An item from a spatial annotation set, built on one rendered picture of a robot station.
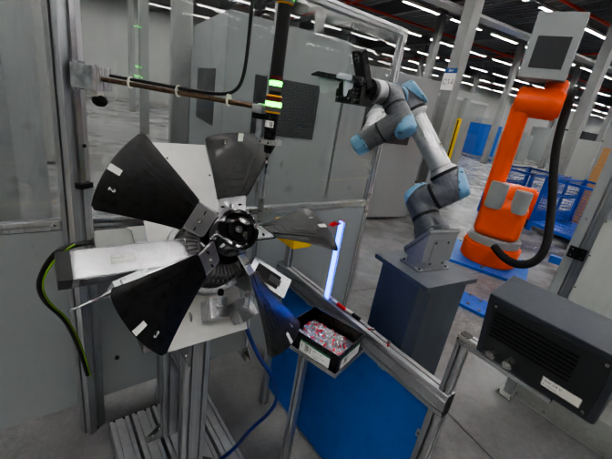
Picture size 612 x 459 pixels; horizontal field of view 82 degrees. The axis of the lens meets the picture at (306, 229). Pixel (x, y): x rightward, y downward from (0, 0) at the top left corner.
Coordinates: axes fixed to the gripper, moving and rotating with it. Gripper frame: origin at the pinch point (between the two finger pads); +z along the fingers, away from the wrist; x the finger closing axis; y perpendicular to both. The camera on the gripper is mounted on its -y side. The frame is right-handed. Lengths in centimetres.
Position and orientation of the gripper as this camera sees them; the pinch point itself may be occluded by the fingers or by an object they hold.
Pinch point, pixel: (325, 72)
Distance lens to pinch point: 109.7
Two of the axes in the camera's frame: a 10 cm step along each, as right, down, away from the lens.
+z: -7.9, 1.0, -6.1
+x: -6.0, -3.7, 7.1
